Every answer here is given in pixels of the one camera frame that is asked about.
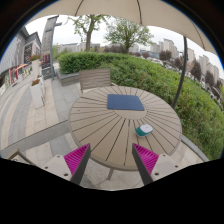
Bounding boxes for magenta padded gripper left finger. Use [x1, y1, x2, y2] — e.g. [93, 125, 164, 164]
[43, 143, 92, 186]

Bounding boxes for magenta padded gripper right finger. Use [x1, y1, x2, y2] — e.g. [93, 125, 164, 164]
[131, 142, 181, 187]

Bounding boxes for white and teal computer mouse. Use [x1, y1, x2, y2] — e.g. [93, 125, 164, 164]
[136, 124, 153, 137]

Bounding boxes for dark blue mouse pad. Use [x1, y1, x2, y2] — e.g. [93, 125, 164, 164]
[107, 94, 144, 111]

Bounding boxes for round slatted beige table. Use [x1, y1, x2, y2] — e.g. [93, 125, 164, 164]
[69, 86, 182, 171]

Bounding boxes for trimmed green hedge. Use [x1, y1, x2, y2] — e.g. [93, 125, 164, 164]
[57, 52, 224, 160]

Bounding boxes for white planter box near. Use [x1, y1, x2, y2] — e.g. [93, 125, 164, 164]
[30, 79, 44, 109]

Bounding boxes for white planter box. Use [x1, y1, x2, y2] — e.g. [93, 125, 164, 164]
[30, 79, 44, 109]
[30, 54, 40, 78]

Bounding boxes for beige slatted outdoor chair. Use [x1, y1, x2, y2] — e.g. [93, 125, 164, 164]
[79, 68, 114, 92]

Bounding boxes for tall grey sign pillar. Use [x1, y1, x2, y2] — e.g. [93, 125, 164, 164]
[41, 15, 60, 79]

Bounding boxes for white planter box far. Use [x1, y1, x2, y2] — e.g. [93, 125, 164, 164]
[30, 54, 40, 78]

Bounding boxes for dark curved umbrella pole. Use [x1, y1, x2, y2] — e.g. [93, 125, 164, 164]
[171, 35, 189, 110]

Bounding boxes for grey storefront building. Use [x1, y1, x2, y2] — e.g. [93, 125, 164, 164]
[0, 27, 41, 95]

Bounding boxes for tree right behind hedge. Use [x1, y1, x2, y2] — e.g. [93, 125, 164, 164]
[104, 17, 153, 53]

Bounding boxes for tree behind hedge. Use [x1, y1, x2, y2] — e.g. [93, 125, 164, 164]
[67, 14, 109, 52]
[104, 17, 153, 53]

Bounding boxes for tree left behind hedge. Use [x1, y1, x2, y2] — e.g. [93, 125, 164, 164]
[67, 14, 109, 52]

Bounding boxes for beige patio umbrella canopy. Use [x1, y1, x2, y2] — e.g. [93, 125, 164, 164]
[27, 0, 216, 54]

